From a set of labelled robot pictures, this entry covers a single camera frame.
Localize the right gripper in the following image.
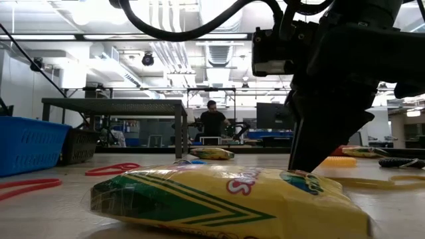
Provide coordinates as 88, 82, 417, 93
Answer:
286, 22, 425, 174

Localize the yellow rubber band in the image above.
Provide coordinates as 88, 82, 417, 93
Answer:
327, 174, 425, 192

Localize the blue spiral wrist coil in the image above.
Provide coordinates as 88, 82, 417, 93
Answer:
175, 159, 209, 166

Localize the red rubber band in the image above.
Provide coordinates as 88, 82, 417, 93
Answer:
0, 177, 64, 202
84, 161, 143, 177

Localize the black computer monitor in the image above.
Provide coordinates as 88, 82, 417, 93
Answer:
256, 102, 293, 131

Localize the blue background table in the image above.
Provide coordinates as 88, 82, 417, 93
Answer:
246, 131, 294, 140

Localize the orange spiral wrist coil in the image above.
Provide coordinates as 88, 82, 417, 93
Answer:
320, 155, 359, 169

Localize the person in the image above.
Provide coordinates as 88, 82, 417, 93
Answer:
198, 99, 232, 146
99, 124, 128, 148

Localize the black ceiling spotlight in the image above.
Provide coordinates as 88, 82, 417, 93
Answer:
141, 51, 155, 67
29, 56, 45, 72

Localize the black mesh basket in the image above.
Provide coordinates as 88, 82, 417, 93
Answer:
59, 127, 100, 166

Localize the blue plastic basket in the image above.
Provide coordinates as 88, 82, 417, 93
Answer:
0, 116, 73, 178

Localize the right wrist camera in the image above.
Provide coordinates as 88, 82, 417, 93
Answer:
251, 19, 311, 78

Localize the black right wrist-camera cable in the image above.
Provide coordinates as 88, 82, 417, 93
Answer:
108, 0, 333, 42

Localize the thin black cable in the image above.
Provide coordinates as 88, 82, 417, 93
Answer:
0, 22, 69, 99

